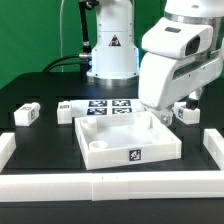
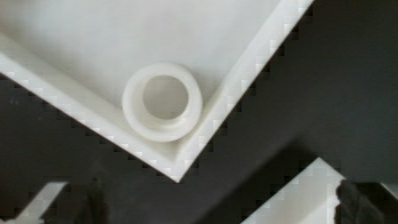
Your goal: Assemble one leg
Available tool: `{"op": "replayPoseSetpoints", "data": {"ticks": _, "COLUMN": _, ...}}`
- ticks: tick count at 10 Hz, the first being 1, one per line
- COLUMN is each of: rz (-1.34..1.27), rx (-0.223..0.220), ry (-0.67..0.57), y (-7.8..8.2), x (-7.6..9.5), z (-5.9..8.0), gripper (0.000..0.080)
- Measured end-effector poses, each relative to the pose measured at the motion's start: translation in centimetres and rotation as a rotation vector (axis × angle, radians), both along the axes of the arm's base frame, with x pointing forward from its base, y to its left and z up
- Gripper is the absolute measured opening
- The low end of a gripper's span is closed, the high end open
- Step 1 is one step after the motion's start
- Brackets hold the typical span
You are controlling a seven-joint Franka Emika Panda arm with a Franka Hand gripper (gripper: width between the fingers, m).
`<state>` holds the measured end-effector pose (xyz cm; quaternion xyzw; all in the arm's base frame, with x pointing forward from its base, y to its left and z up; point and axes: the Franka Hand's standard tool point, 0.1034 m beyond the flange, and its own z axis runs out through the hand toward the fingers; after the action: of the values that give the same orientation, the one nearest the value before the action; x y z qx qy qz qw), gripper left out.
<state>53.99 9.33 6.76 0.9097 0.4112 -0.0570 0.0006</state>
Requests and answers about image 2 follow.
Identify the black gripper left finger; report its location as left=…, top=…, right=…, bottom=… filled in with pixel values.
left=11, top=176, right=114, bottom=224

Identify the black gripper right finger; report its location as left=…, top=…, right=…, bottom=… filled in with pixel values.
left=334, top=180, right=398, bottom=224

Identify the white square tabletop tray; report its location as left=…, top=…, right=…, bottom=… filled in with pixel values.
left=0, top=0, right=315, bottom=179

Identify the white U-shaped obstacle fence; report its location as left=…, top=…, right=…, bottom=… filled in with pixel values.
left=240, top=158, right=345, bottom=224

